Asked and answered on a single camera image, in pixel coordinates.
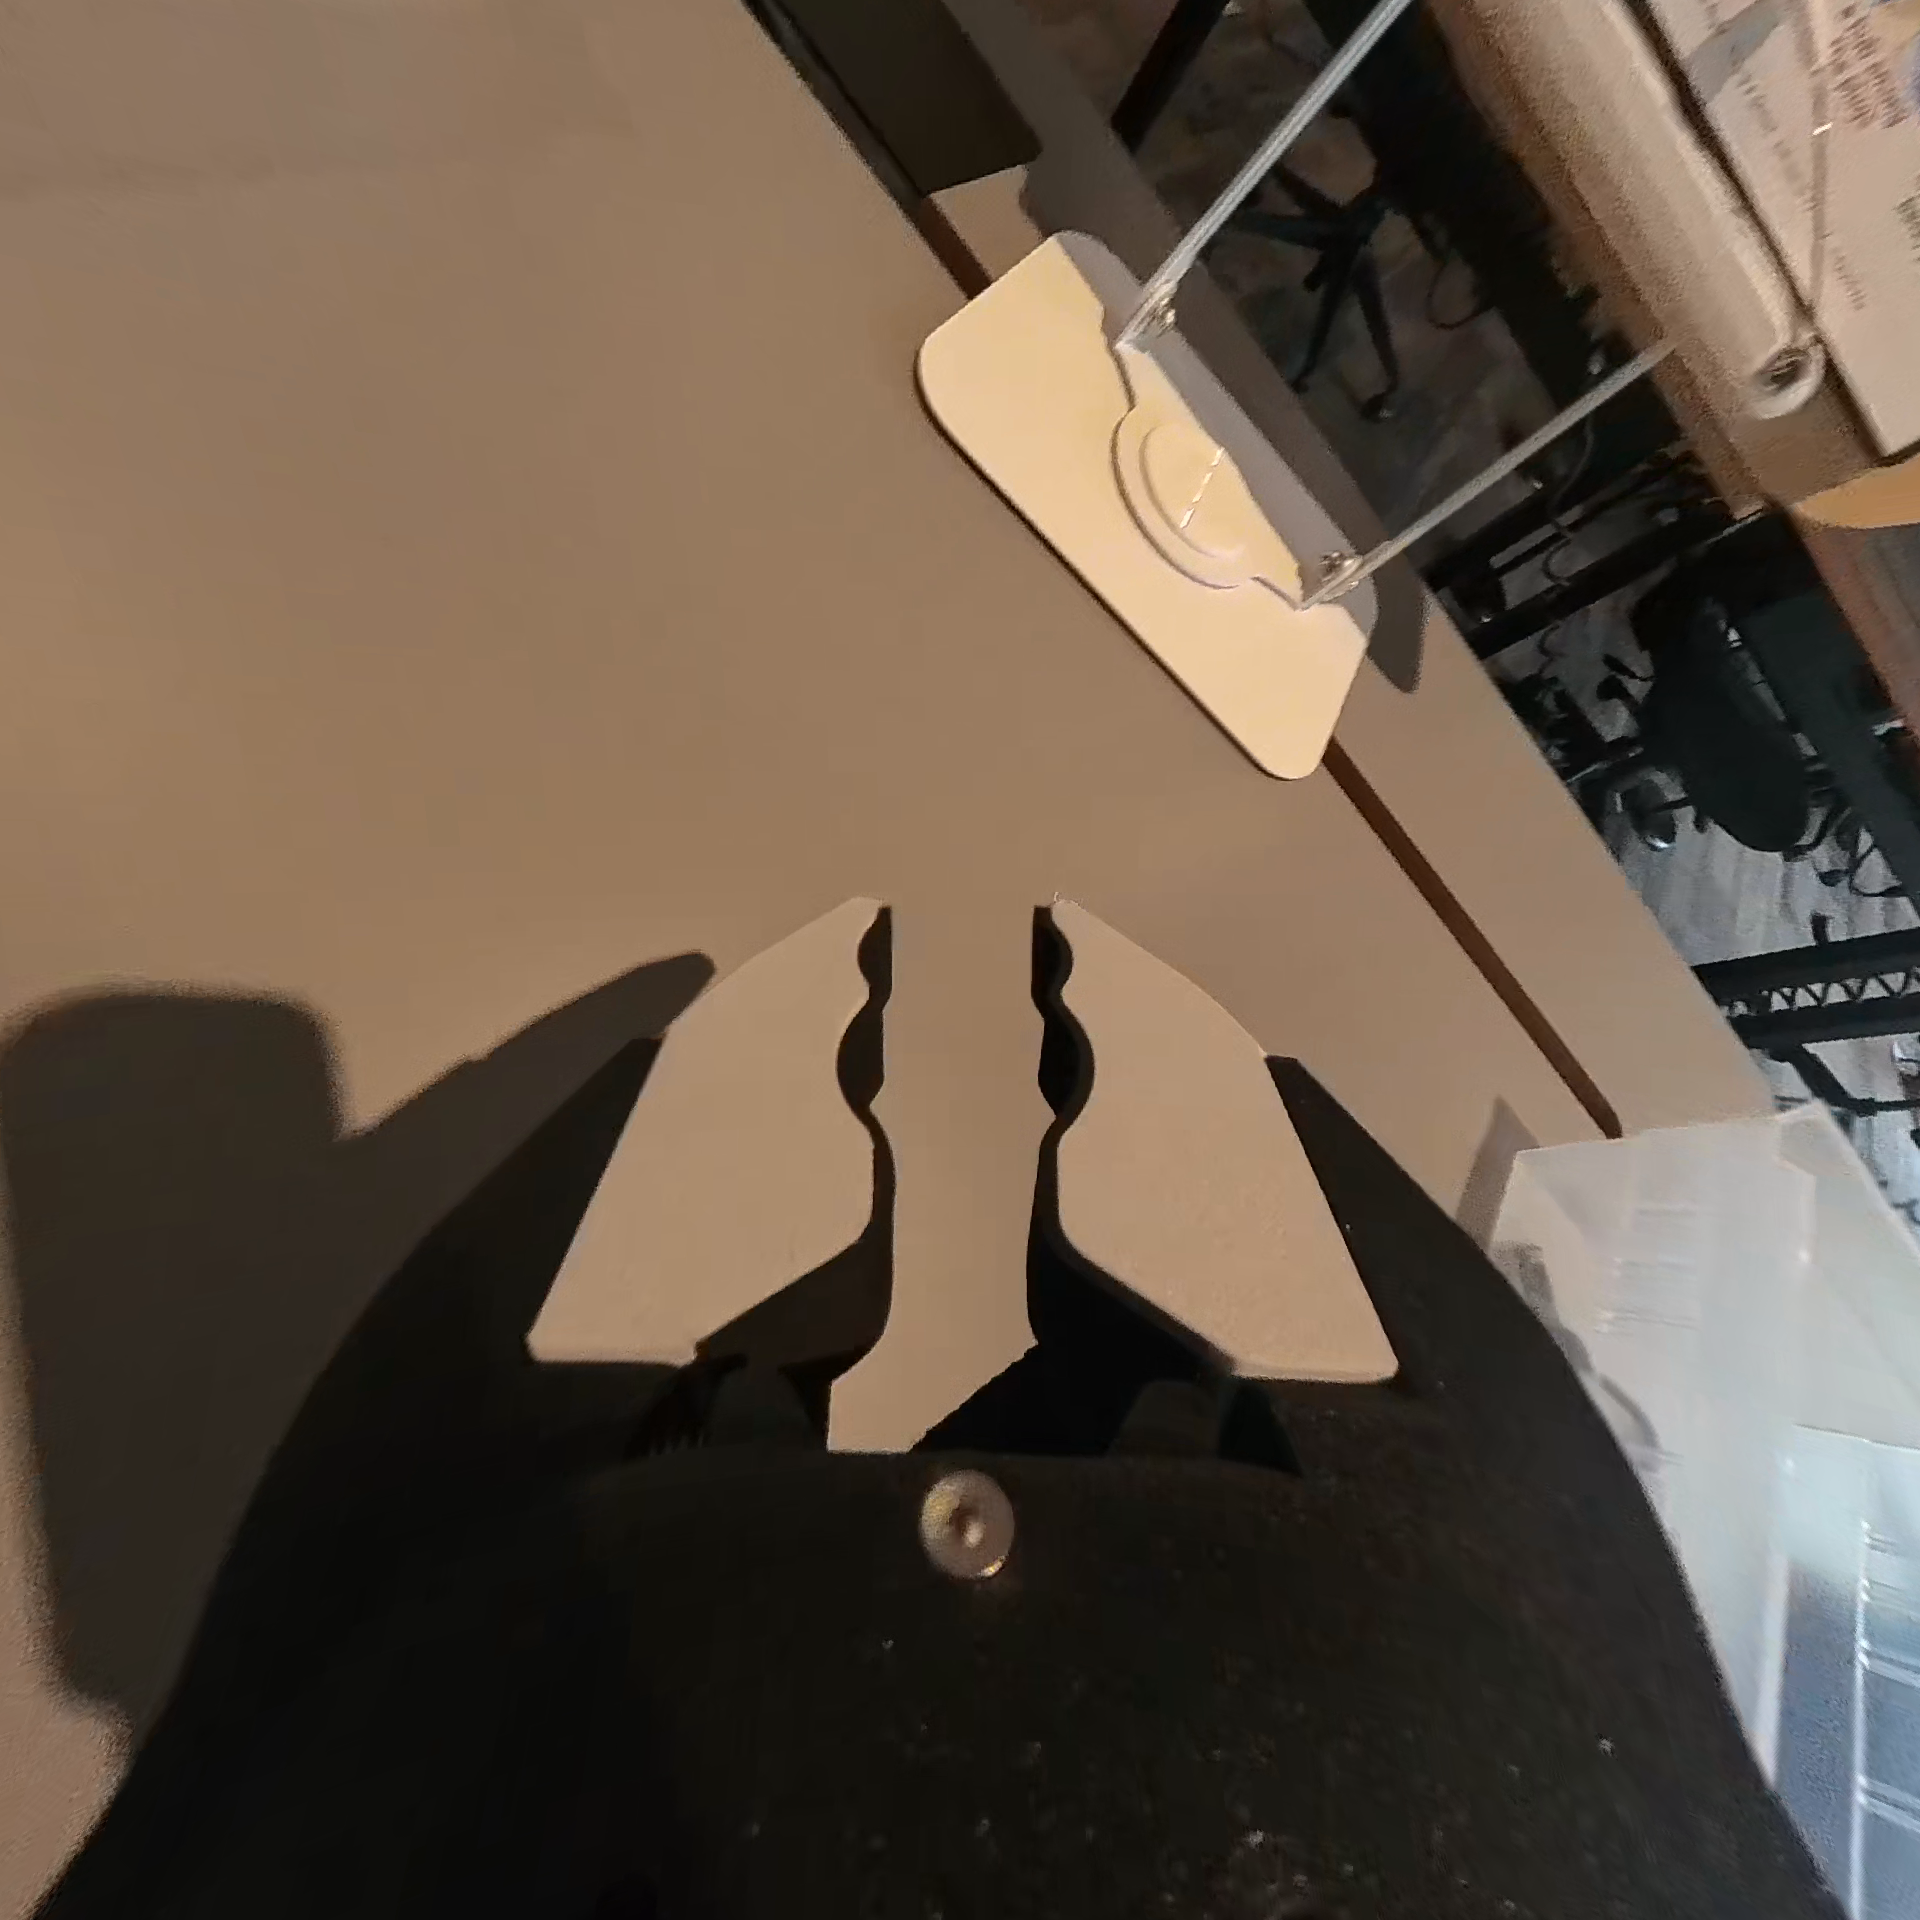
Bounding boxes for white paper roll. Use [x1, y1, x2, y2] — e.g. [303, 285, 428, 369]
[1433, 0, 1830, 420]

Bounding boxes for black metal desk frame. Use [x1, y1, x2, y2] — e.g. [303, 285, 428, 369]
[1691, 919, 1920, 1144]

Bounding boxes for printed paper sheets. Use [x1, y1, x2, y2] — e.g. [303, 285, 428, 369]
[1646, 0, 1920, 296]

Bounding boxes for black desk mat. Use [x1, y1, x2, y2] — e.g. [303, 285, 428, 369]
[745, 0, 1051, 212]

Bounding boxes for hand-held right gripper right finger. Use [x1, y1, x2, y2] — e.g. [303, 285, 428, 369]
[1028, 891, 1403, 1391]

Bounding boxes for black office chair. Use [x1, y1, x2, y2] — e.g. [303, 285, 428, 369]
[1515, 556, 1920, 900]

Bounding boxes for white stand with clear arms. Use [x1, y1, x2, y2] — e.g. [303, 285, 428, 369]
[915, 0, 1680, 785]

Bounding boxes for clear plastic bin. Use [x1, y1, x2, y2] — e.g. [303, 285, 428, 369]
[1484, 1104, 1920, 1920]

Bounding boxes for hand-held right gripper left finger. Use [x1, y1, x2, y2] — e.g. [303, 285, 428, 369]
[525, 891, 902, 1376]

